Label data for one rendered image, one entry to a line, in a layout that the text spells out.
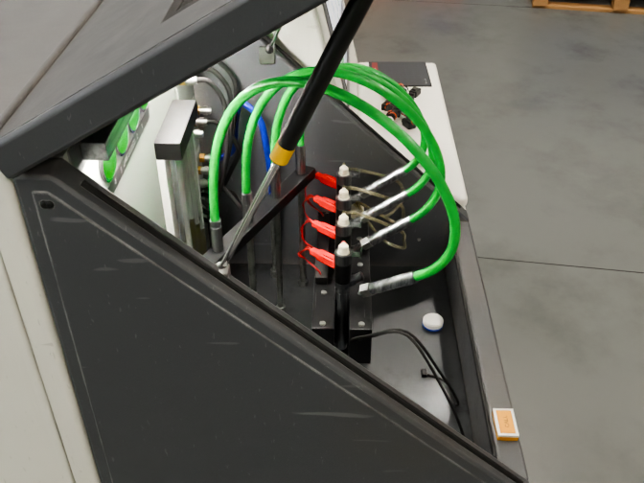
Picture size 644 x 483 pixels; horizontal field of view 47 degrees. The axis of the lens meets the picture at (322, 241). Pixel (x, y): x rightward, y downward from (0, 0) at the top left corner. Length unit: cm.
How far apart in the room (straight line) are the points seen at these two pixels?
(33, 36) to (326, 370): 51
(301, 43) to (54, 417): 78
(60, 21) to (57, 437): 51
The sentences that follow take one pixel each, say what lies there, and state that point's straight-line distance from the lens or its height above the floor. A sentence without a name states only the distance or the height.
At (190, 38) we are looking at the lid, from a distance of 62.
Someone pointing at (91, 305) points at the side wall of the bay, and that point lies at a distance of 83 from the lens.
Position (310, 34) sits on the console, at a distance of 138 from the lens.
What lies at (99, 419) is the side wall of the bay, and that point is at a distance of 96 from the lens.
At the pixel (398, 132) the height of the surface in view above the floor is 138.
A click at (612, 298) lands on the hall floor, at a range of 297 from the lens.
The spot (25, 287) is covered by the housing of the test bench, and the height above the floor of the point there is 131.
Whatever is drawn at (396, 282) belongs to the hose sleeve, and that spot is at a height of 114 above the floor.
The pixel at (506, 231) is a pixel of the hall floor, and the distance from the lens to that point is 320.
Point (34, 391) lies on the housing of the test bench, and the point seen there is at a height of 115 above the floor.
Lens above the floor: 181
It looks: 37 degrees down
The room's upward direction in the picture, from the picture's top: straight up
